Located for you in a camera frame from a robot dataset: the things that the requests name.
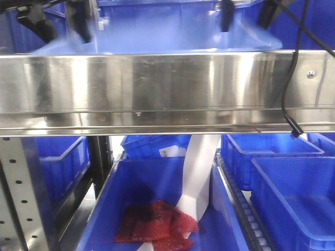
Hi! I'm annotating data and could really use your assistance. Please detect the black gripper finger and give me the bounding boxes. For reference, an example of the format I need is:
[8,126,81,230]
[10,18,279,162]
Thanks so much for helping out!
[257,0,282,29]
[16,4,58,43]
[220,0,235,32]
[65,0,92,43]

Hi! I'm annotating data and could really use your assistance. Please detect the blue plastic tray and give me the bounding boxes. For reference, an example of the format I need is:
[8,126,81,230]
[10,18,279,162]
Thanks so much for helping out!
[32,10,282,55]

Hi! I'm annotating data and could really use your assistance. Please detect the large blue crate upper shelf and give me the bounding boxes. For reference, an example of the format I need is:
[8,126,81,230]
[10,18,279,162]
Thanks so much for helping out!
[1,1,334,53]

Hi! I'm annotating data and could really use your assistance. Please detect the stainless steel shelf beam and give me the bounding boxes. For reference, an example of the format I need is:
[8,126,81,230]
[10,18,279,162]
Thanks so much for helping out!
[0,49,335,137]

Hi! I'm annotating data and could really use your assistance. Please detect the blue bin right rear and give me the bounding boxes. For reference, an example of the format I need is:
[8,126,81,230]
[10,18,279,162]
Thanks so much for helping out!
[220,133,325,191]

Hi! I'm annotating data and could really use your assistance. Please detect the blue bin left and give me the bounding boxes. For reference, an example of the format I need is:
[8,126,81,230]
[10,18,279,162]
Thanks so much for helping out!
[35,136,90,202]

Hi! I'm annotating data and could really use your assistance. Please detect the blue bin centre rear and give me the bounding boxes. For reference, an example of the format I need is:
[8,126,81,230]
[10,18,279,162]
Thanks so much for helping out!
[120,134,191,159]

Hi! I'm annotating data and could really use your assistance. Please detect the blue bin right front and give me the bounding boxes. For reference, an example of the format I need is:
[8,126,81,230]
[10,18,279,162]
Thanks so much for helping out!
[251,157,334,250]

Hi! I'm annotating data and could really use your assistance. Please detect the blue bin with red bags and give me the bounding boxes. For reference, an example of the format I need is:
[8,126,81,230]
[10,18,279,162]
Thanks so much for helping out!
[76,157,248,250]

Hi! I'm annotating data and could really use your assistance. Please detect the red mesh bags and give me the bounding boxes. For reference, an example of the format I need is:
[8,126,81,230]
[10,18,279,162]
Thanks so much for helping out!
[114,200,199,250]

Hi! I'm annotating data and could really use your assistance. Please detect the black cable with plug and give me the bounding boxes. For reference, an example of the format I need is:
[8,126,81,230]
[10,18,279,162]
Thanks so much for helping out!
[272,0,335,138]

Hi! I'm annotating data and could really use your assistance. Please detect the perforated steel shelf post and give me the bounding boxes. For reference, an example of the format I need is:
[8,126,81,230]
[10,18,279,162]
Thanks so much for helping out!
[1,137,49,250]

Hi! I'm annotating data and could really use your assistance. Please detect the roller conveyor rail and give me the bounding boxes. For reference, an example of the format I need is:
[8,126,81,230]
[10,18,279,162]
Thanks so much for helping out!
[215,150,276,250]

